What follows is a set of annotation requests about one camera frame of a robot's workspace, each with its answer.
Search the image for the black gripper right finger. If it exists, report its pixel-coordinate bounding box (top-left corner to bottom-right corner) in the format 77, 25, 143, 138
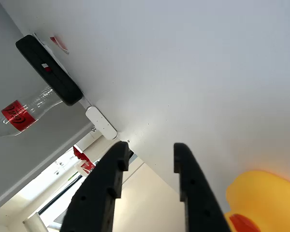
173, 142, 232, 232

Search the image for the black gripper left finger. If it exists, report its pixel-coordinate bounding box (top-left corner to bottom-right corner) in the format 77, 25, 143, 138
59, 141, 130, 232

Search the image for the yellow rubber duck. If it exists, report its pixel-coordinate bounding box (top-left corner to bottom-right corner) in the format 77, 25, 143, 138
226, 170, 290, 232

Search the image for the red white carton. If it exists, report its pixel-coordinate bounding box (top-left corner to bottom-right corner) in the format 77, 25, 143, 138
79, 161, 96, 174

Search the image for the red box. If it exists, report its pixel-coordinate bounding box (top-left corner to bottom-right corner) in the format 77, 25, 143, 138
72, 145, 90, 162

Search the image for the white power bank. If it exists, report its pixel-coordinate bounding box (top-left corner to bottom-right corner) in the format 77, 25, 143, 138
85, 105, 118, 141

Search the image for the clear cola bottle red label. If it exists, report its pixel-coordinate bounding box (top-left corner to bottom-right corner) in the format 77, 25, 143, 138
0, 86, 63, 146

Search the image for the black oblong zip case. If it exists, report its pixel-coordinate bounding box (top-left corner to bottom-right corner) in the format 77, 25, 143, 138
15, 34, 84, 107

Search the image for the red white card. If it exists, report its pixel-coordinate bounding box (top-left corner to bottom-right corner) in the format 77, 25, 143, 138
49, 35, 70, 55

